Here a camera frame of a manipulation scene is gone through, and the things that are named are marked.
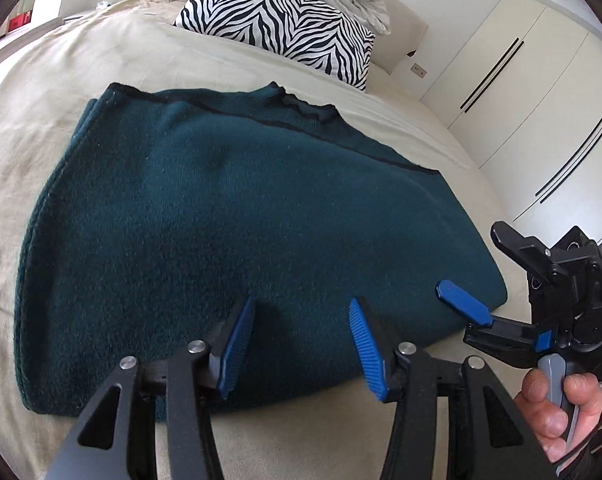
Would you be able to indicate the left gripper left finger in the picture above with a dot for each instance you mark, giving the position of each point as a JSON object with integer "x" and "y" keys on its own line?
{"x": 114, "y": 436}

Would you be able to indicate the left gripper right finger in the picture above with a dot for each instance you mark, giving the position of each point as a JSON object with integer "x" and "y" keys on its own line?
{"x": 488, "y": 435}

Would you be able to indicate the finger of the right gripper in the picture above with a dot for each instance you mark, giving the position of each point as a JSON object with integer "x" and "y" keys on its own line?
{"x": 463, "y": 303}
{"x": 527, "y": 251}

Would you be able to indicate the dark teal knit sweater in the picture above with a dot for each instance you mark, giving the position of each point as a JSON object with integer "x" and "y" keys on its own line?
{"x": 166, "y": 207}

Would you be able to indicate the beige bed sheet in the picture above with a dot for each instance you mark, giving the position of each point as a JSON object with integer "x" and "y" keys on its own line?
{"x": 340, "y": 433}

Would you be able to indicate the zebra print pillow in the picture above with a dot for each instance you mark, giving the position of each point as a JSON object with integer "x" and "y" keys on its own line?
{"x": 310, "y": 32}

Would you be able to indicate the red box on shelf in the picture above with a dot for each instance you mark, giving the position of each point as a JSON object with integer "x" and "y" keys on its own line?
{"x": 19, "y": 20}

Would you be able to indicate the beige bedside table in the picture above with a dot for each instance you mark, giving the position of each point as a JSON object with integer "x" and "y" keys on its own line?
{"x": 83, "y": 14}

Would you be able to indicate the white wardrobe with black handles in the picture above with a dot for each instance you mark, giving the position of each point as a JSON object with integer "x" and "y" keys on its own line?
{"x": 524, "y": 98}

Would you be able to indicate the wall power socket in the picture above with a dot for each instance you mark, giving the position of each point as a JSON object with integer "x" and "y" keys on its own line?
{"x": 418, "y": 70}

